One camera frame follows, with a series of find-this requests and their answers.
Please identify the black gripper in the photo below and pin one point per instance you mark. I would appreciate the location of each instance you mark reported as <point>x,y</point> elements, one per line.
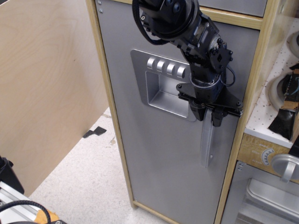
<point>210,96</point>

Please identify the silver fridge door handle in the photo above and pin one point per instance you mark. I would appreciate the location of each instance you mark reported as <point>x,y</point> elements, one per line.
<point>206,151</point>

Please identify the grey fridge door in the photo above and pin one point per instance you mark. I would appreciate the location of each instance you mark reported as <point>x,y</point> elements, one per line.
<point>171,67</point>

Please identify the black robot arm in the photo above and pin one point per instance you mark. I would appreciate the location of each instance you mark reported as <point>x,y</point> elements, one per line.
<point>181,23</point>

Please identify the silver ice dispenser panel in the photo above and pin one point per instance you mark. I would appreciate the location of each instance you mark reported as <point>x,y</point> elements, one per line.
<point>157,78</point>

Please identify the white sink basin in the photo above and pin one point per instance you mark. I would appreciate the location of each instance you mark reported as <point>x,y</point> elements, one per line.
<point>278,93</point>

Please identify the wooden toy kitchen cabinet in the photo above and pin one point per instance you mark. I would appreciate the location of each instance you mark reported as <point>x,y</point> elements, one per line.
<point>160,151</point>

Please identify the silver oven knob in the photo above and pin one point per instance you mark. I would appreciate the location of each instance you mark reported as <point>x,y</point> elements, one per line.
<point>287,166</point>

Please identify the grey oven door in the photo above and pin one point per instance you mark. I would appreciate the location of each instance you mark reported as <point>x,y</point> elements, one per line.
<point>239,209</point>

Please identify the black tape on floor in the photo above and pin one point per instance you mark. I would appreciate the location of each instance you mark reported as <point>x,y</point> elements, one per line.
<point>97,131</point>

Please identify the grey upper freezer door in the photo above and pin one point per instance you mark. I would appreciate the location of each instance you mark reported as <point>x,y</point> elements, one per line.
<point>249,7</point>

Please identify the orange tape piece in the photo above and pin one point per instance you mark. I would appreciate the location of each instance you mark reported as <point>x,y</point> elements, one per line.
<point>42,219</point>

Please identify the silver oven door handle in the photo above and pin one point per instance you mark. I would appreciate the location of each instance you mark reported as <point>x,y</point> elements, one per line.
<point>282,199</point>

